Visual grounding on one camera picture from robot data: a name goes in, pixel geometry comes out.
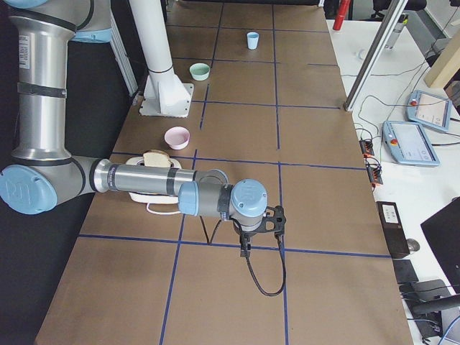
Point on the orange black connector board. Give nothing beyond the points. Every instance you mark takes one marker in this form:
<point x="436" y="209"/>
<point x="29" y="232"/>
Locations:
<point x="366" y="146"/>
<point x="374" y="171"/>

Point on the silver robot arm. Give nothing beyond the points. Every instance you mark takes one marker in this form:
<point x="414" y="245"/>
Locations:
<point x="45" y="174"/>

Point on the orange black connector board far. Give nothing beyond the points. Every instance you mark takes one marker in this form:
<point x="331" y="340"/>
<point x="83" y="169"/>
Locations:
<point x="366" y="146"/>

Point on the mint green bowl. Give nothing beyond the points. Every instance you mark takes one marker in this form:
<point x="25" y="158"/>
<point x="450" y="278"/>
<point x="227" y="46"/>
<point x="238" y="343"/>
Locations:
<point x="199" y="71"/>

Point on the light blue cup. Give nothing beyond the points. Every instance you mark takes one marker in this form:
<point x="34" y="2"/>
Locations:
<point x="252" y="40"/>

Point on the red cylinder bottle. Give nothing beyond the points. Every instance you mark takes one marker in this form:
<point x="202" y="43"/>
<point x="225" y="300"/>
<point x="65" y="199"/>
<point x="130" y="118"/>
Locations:
<point x="341" y="13"/>

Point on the black box with label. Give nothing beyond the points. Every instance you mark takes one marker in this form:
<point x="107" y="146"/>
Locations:
<point x="392" y="229"/>

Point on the toast bread slice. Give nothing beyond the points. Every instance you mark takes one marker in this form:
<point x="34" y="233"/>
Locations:
<point x="156" y="157"/>

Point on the aluminium frame post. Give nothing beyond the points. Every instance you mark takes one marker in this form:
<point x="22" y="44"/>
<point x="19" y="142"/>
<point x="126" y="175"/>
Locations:
<point x="383" y="33"/>

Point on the far teach pendant tablet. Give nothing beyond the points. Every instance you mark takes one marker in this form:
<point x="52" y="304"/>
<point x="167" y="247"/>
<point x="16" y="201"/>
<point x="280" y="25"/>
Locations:
<point x="429" y="110"/>

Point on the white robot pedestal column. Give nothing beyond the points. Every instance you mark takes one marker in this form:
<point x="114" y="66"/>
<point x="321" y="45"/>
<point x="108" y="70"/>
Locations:
<point x="164" y="93"/>

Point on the teach pendant tablet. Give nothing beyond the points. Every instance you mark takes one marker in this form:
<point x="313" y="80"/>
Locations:
<point x="408" y="144"/>
<point x="429" y="110"/>

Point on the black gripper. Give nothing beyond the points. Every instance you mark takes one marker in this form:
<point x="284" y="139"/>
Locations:
<point x="244" y="240"/>

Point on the cream white toaster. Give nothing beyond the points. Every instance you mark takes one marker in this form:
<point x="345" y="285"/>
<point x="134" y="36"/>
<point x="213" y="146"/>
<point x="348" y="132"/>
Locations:
<point x="153" y="198"/>

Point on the pink bowl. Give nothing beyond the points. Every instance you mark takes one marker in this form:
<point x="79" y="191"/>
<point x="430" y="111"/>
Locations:
<point x="177" y="137"/>

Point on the orange black connector board near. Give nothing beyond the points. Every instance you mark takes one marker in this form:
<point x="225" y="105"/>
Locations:
<point x="374" y="171"/>

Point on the near teach pendant tablet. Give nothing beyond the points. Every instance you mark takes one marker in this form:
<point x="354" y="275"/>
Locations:
<point x="408" y="144"/>

